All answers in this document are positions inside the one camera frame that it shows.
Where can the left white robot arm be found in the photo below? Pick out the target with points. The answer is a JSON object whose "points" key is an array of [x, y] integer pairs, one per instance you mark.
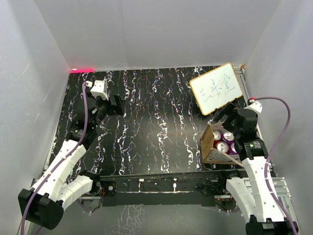
{"points": [[45, 202]]}

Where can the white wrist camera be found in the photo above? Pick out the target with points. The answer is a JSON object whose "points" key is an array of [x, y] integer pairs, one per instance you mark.
{"points": [[99, 89], [254, 105]]}

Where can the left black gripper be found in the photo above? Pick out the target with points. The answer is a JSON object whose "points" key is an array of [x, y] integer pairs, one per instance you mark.
{"points": [[117, 109]]}

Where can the small whiteboard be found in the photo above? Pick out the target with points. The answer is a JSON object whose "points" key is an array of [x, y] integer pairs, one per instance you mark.
{"points": [[216, 88]]}

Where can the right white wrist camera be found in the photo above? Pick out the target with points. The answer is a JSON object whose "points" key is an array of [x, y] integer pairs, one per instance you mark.
{"points": [[254, 105]]}

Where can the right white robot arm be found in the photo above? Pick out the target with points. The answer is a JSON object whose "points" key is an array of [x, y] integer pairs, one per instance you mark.
{"points": [[259, 204]]}

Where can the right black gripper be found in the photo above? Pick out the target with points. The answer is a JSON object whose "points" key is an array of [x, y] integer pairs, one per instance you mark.
{"points": [[229, 109]]}

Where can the red cola can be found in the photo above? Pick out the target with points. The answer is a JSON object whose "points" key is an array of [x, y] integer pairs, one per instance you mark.
{"points": [[217, 135]]}

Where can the red light strip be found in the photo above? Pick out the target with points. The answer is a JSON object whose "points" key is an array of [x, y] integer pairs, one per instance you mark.
{"points": [[81, 70]]}

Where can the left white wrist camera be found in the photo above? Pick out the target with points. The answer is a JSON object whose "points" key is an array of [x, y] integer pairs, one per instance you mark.
{"points": [[99, 89]]}

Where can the purple fanta can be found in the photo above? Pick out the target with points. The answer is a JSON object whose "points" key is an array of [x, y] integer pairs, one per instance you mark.
{"points": [[222, 147], [232, 149], [227, 136]]}

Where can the black base bar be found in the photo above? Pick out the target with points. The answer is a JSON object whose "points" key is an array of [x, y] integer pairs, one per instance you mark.
{"points": [[205, 188]]}

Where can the burlap canvas bag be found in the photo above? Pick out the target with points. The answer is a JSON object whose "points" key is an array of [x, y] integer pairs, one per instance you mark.
{"points": [[209, 153]]}

